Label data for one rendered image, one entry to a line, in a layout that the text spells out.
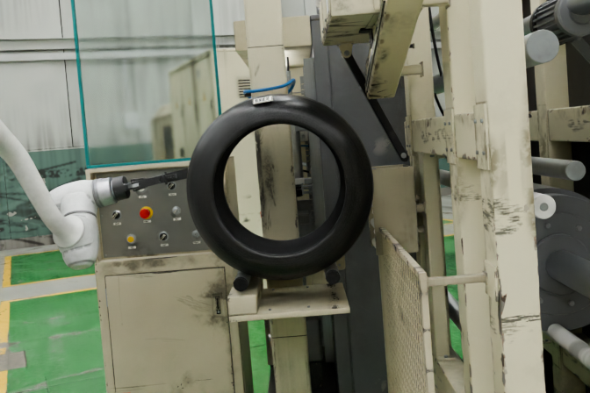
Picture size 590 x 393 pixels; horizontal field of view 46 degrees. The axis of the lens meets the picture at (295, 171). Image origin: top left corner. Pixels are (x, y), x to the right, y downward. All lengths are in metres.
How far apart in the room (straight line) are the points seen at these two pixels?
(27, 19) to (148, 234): 8.60
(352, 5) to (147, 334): 1.61
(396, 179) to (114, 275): 1.18
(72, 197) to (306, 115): 0.77
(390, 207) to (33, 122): 9.04
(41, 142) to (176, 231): 8.33
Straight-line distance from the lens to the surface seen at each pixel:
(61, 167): 11.01
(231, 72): 5.56
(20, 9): 11.28
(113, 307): 2.89
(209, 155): 2.10
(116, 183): 2.24
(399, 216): 2.43
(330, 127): 2.08
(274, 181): 2.46
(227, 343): 2.85
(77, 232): 2.16
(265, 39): 2.48
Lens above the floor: 1.34
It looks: 3 degrees down
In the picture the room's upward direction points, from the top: 5 degrees counter-clockwise
